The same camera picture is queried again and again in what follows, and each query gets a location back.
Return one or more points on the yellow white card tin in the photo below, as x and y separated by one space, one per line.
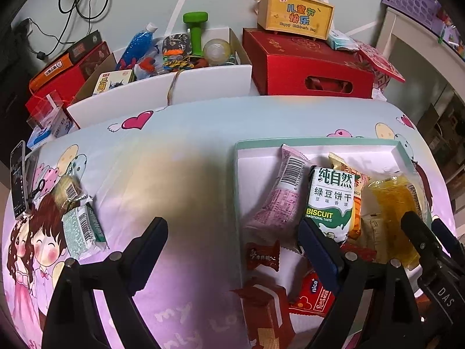
112 80

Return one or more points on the black cabinet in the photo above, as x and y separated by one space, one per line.
11 98

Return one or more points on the pink snack packet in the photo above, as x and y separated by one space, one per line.
279 203

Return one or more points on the red heart print snack packet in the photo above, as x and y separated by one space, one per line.
308 298

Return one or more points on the red patterned lid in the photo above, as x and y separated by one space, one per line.
381 65

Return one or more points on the colourful patterned pouch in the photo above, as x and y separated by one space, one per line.
178 47

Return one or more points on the clear round ball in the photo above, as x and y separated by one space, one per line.
217 51

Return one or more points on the orange snack packet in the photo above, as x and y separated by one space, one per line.
358 203

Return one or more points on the clear plastic box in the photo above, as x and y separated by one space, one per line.
45 111

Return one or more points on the light blue tissue pack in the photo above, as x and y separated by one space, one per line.
341 40

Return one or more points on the white shelf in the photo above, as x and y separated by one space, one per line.
399 43

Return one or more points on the dark red wafer packet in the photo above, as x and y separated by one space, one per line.
265 305

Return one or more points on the teal-edged white tray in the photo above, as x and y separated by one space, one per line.
261 160

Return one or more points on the olive round pastry packet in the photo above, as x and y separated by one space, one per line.
67 189

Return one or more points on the green white biscuit packet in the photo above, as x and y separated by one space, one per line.
330 196

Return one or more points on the red gift box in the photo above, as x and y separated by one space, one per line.
290 61

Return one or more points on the small dark red candy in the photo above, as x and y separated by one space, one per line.
263 256

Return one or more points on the red flat box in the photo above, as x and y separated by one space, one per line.
61 87

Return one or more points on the white cardboard box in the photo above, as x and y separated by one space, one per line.
203 83

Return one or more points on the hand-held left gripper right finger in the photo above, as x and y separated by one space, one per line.
319 254

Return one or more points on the orange flat box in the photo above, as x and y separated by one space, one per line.
51 71

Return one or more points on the blue white small box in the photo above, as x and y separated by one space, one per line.
43 136

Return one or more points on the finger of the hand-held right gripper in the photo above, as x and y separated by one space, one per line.
448 241
428 254

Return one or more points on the blue water bottle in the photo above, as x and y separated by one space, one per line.
136 45

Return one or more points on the green dumbbell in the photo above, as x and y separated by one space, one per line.
196 32

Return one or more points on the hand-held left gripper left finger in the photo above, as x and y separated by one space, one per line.
149 247

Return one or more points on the black phone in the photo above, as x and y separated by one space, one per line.
18 181

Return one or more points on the yellow clear snack packet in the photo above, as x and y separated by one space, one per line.
392 203

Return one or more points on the mint green barcode packet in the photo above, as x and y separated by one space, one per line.
81 229

